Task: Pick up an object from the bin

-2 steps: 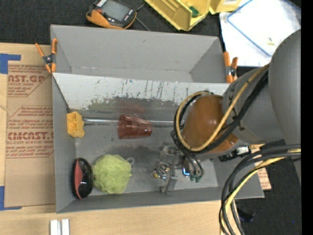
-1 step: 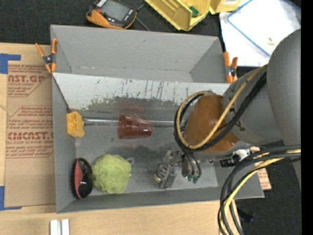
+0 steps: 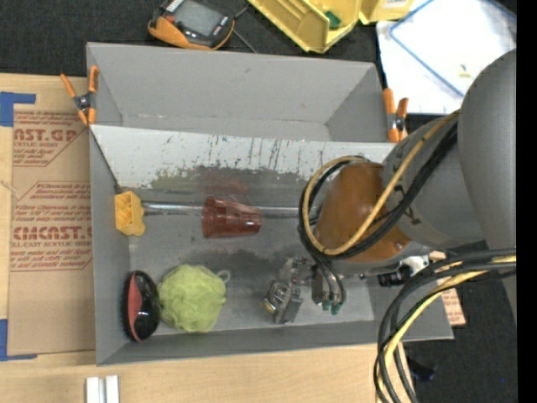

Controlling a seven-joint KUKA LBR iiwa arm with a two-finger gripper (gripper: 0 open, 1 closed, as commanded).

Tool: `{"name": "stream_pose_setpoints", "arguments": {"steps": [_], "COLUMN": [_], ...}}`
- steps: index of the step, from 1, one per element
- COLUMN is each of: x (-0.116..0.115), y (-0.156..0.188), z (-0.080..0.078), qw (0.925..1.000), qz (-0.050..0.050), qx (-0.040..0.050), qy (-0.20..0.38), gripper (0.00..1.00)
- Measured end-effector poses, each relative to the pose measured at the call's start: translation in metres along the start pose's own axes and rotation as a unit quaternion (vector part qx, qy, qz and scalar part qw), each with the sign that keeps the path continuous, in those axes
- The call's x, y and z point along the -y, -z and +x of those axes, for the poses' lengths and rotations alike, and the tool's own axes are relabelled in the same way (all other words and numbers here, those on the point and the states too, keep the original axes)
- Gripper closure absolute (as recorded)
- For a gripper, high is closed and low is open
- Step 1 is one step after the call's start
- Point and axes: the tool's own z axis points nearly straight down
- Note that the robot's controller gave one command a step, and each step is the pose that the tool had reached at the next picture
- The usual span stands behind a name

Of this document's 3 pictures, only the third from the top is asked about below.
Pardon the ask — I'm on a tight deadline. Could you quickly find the black and red oval brush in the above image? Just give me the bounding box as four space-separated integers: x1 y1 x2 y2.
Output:
121 270 162 344

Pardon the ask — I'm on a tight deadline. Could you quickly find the grey metal bin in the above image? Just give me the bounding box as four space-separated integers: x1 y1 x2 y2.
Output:
85 42 456 367

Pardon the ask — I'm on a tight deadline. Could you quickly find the green mesh bath sponge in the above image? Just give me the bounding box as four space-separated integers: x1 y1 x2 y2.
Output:
156 264 232 334

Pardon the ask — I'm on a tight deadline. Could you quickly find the red translucent plastic cup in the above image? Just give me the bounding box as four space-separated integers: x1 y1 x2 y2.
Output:
201 196 264 240

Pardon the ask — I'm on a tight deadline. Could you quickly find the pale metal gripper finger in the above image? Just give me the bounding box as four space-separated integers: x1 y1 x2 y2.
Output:
274 286 304 325
263 280 291 312

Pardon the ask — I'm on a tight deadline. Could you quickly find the black cylinder on white bracket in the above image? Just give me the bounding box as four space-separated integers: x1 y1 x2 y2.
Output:
376 254 431 288

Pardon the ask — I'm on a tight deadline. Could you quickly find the yellow plastic toy block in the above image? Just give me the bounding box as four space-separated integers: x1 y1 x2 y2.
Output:
113 190 147 238

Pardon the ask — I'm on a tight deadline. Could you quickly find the brown cardboard board red print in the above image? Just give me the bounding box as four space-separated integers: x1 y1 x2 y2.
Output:
0 72 98 359

